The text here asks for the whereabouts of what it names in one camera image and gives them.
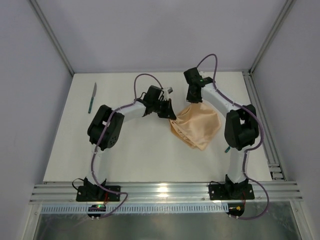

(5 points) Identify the fork with green handle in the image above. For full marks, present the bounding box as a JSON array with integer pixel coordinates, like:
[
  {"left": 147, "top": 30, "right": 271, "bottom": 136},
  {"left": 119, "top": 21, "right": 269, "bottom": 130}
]
[{"left": 224, "top": 146, "right": 231, "bottom": 153}]

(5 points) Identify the right side aluminium rail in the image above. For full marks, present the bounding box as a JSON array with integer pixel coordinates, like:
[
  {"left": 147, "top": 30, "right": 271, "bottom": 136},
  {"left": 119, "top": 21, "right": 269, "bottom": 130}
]
[{"left": 242, "top": 71, "right": 287, "bottom": 182}]

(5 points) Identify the slotted grey cable duct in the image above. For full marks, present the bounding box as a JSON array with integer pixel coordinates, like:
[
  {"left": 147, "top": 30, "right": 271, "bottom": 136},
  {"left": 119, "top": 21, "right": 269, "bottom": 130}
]
[{"left": 40, "top": 202, "right": 228, "bottom": 215}]

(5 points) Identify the left small controller board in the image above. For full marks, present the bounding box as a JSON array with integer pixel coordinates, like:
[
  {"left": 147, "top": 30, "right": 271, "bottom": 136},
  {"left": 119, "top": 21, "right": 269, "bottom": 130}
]
[{"left": 87, "top": 204, "right": 106, "bottom": 219}]

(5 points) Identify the aluminium frame post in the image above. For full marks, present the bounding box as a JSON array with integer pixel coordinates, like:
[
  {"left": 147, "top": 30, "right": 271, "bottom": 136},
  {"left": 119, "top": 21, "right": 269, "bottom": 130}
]
[
  {"left": 248, "top": 0, "right": 296, "bottom": 76},
  {"left": 27, "top": 0, "right": 75, "bottom": 77}
]

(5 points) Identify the orange cloth napkin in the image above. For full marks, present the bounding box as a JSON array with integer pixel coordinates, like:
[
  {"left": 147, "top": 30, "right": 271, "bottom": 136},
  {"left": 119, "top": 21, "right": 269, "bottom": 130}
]
[{"left": 169, "top": 102, "right": 222, "bottom": 151}]

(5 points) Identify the right aluminium frame post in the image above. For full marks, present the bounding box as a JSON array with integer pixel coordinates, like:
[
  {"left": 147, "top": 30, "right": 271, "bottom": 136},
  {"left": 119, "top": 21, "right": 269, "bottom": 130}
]
[{"left": 248, "top": 0, "right": 296, "bottom": 76}]

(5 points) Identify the aluminium rail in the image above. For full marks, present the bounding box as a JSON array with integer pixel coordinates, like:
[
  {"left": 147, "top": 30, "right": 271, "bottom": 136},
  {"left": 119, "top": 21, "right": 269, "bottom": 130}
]
[
  {"left": 29, "top": 181, "right": 303, "bottom": 204},
  {"left": 242, "top": 71, "right": 287, "bottom": 182}
]

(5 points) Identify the knife with green handle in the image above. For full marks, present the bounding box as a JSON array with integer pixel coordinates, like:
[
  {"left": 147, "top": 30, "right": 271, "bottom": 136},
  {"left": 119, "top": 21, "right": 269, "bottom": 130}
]
[{"left": 88, "top": 82, "right": 97, "bottom": 114}]

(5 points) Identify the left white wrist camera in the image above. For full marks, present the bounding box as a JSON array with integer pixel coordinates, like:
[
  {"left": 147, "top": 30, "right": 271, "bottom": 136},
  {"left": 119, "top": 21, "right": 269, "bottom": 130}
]
[{"left": 162, "top": 87, "right": 173, "bottom": 98}]

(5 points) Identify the left aluminium frame post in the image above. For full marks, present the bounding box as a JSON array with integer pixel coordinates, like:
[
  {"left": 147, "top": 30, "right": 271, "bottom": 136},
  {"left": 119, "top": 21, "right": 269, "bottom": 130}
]
[{"left": 27, "top": 0, "right": 75, "bottom": 77}]

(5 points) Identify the aluminium front rail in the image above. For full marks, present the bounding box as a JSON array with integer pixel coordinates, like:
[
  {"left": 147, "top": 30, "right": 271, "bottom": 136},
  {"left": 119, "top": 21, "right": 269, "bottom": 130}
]
[{"left": 29, "top": 181, "right": 303, "bottom": 204}]

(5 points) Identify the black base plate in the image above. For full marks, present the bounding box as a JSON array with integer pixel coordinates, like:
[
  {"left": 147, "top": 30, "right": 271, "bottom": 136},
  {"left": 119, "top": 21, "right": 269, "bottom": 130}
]
[
  {"left": 76, "top": 185, "right": 120, "bottom": 202},
  {"left": 208, "top": 181, "right": 255, "bottom": 201}
]

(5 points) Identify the right small connector board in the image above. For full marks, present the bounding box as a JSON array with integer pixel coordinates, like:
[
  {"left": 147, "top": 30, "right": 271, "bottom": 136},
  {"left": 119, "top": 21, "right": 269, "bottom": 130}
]
[{"left": 226, "top": 203, "right": 245, "bottom": 219}]

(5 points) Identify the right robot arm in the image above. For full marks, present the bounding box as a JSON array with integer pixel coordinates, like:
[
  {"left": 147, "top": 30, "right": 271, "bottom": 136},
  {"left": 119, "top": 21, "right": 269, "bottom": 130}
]
[{"left": 183, "top": 67, "right": 260, "bottom": 201}]

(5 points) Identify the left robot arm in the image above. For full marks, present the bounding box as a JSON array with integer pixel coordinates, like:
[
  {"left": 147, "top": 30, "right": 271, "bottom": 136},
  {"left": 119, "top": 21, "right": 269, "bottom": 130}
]
[{"left": 76, "top": 85, "right": 176, "bottom": 202}]

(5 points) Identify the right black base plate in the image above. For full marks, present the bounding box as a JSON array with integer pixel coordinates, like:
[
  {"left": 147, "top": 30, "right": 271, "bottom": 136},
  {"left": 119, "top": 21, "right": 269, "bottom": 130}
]
[{"left": 208, "top": 181, "right": 255, "bottom": 201}]

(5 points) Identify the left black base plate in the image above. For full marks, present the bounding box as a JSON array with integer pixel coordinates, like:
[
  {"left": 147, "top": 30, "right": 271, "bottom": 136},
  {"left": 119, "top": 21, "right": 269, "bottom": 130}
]
[{"left": 76, "top": 185, "right": 120, "bottom": 202}]

